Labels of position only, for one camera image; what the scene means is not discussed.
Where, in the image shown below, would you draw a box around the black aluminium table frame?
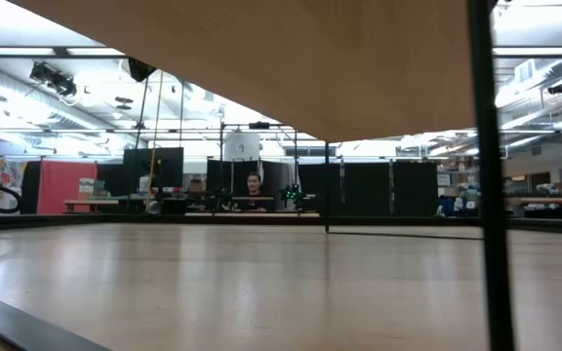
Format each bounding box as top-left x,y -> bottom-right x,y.
0,212 -> 562,237

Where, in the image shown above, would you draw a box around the stacked small boxes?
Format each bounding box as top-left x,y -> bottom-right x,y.
78,177 -> 106,197

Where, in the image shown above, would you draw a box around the white cylindrical tank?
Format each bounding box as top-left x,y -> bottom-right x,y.
224,132 -> 261,162

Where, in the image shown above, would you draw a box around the black ceiling mounted device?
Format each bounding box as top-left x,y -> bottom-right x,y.
28,61 -> 78,98

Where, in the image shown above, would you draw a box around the long wooden table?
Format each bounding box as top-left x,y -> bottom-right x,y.
499,196 -> 562,219

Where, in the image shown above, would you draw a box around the person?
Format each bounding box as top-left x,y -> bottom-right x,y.
234,172 -> 275,213

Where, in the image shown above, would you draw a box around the red partition panel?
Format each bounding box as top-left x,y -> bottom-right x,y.
36,160 -> 99,215

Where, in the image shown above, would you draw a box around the yellow pole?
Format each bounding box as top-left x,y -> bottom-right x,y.
144,70 -> 165,212

